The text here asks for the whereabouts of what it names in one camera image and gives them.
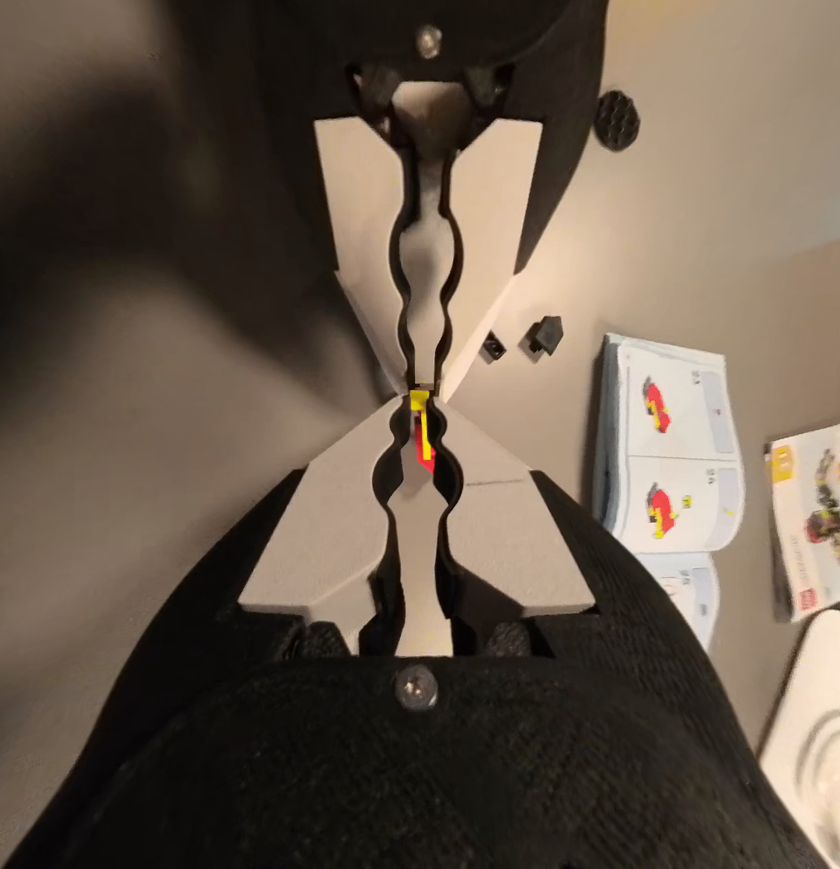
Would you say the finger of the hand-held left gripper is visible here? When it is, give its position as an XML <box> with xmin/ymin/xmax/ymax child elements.
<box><xmin>433</xmin><ymin>117</ymin><xmax>546</xmax><ymax>403</ymax></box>
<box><xmin>313</xmin><ymin>115</ymin><xmax>421</xmax><ymax>398</ymax></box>

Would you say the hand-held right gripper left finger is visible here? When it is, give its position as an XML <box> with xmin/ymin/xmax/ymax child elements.
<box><xmin>238</xmin><ymin>397</ymin><xmax>410</xmax><ymax>642</ymax></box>

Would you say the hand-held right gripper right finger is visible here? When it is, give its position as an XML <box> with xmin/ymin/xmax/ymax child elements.
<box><xmin>427</xmin><ymin>401</ymin><xmax>596</xmax><ymax>620</ymax></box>

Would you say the red yellow lego model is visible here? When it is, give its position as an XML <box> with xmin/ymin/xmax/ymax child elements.
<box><xmin>413</xmin><ymin>407</ymin><xmax>440</xmax><ymax>475</ymax></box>

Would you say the black round lego wheel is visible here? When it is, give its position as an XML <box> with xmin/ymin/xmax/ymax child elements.
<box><xmin>593</xmin><ymin>90</ymin><xmax>641</xmax><ymax>152</ymax></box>

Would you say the dark grey lego piece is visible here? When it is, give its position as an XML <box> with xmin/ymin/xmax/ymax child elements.
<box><xmin>526</xmin><ymin>315</ymin><xmax>565</xmax><ymax>357</ymax></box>

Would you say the open instruction booklet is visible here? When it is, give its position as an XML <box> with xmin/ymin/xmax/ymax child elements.
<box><xmin>591</xmin><ymin>333</ymin><xmax>747</xmax><ymax>653</ymax></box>

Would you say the closed instruction booklet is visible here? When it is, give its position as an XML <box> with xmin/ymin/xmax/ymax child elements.
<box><xmin>765</xmin><ymin>421</ymin><xmax>840</xmax><ymax>624</ymax></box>

